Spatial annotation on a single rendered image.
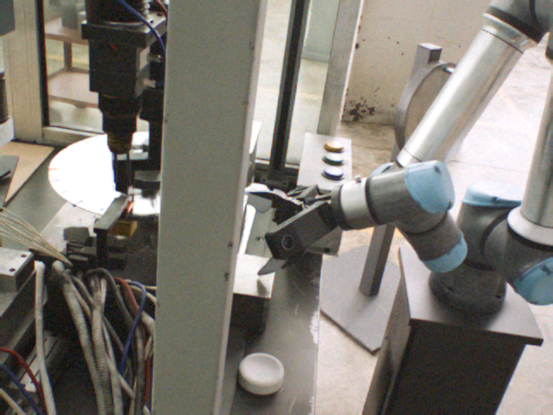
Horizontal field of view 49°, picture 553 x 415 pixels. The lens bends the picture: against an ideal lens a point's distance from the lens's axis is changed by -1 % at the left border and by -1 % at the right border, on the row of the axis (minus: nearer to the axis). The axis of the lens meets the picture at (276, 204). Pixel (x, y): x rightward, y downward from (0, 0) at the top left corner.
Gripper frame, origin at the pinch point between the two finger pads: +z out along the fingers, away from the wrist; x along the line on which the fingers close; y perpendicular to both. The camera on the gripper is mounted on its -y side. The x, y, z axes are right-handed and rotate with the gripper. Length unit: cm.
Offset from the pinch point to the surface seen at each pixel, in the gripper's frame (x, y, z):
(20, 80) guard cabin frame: 42, 28, 62
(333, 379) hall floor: -78, 72, 40
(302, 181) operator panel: 0.3, 24.0, -2.3
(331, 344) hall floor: -74, 87, 45
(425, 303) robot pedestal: -28.1, 21.1, -19.0
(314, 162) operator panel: 1.3, 34.3, -1.2
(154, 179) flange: 13.9, -3.3, 8.5
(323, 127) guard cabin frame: 5, 52, 2
